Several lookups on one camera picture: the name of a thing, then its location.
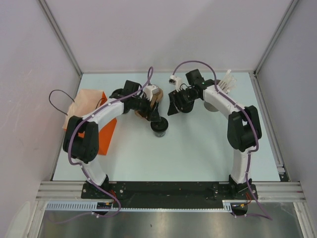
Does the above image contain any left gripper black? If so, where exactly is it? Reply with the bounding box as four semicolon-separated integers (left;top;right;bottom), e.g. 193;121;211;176
131;93;161;122

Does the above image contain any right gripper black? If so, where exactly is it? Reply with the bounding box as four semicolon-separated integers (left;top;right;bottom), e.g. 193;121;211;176
167;88;199;116

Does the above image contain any black cup lid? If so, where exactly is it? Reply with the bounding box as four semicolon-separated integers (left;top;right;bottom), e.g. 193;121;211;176
150;117;168;132

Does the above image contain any orange paper bag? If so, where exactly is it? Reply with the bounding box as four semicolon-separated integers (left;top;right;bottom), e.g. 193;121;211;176
62;89;117;156

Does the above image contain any dark single cup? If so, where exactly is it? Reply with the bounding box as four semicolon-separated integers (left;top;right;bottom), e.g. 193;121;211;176
154;129;167;137

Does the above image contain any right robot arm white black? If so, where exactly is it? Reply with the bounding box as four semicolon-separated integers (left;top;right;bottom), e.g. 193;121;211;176
167;69;262;199

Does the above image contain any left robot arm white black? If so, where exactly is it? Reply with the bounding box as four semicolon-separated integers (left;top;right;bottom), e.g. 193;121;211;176
63;80;168;198

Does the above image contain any middle black coffee cup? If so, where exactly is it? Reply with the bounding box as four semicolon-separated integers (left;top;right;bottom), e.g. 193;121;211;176
180;104;194;113

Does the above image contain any black coffee cup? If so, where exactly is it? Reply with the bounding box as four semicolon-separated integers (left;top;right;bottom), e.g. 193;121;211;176
180;104;194;113
110;88;123;99

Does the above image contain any left black coffee cup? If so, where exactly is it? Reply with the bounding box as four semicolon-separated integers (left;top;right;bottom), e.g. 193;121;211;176
110;88;123;99

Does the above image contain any left brown pulp cup carrier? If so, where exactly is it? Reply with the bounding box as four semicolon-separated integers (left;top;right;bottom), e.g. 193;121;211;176
134;88;164;120

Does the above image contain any grey straw holder cup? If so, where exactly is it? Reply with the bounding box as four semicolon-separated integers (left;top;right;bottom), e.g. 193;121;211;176
204;102;218;112

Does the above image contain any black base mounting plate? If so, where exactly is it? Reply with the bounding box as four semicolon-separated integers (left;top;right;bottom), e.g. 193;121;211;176
81;180;258;209

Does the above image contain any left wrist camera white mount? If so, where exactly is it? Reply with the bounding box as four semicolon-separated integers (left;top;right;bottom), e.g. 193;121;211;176
143;85;159;101

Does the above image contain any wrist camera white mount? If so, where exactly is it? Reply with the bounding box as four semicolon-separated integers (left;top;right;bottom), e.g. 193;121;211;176
168;75;183;92
143;85;159;101

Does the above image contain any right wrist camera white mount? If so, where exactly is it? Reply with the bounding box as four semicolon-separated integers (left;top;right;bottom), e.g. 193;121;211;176
168;75;183;92

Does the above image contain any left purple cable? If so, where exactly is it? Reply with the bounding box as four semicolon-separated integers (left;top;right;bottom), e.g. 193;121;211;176
48;66;154;224

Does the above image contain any purple cable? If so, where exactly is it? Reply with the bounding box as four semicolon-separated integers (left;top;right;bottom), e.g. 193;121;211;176
48;66;154;224
172;60;273;221

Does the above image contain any aluminium frame rail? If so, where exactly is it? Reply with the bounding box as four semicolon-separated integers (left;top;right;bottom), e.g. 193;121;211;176
37;181;306;202

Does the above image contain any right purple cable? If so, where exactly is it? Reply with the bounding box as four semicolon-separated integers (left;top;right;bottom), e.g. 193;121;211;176
172;60;273;221

